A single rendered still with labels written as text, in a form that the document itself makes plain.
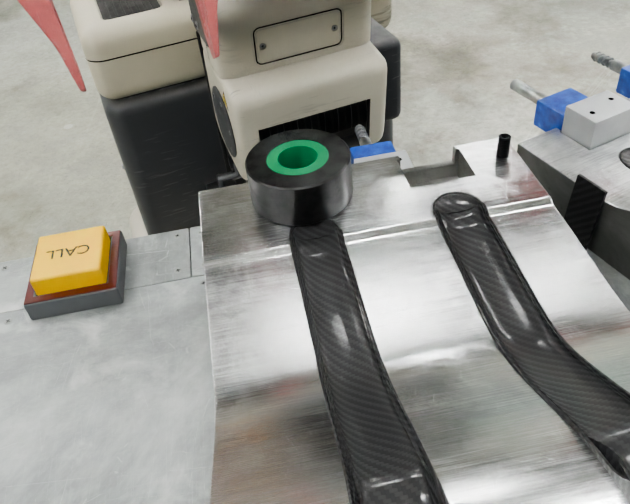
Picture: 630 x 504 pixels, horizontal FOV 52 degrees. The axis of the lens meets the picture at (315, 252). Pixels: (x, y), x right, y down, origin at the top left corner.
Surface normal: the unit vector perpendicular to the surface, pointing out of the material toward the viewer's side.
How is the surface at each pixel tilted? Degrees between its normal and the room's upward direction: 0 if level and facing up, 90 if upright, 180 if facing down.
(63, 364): 0
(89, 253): 0
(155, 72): 90
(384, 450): 28
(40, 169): 0
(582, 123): 90
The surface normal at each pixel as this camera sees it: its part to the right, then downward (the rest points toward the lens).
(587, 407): -0.14, -0.96
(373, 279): -0.08, -0.69
